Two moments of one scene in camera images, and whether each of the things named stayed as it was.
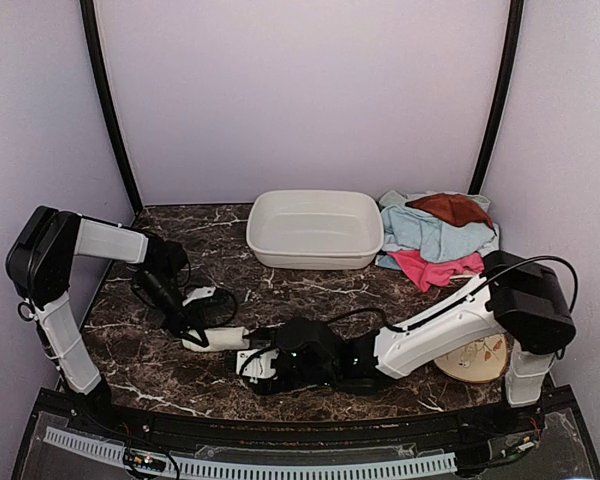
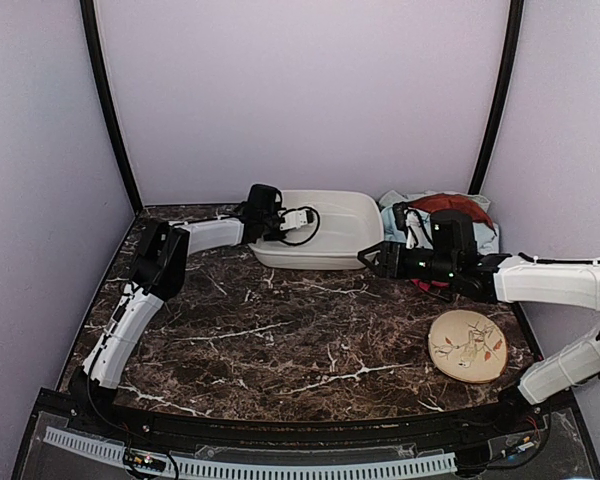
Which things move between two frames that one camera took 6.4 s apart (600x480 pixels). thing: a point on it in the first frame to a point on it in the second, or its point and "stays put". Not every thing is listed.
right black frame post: [504, 86] stays put
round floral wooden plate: [477, 360] stays put
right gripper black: [268, 387] to [385, 258]
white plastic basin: [315, 229] stays put
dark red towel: [453, 209] stays put
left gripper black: [190, 318] to [277, 237]
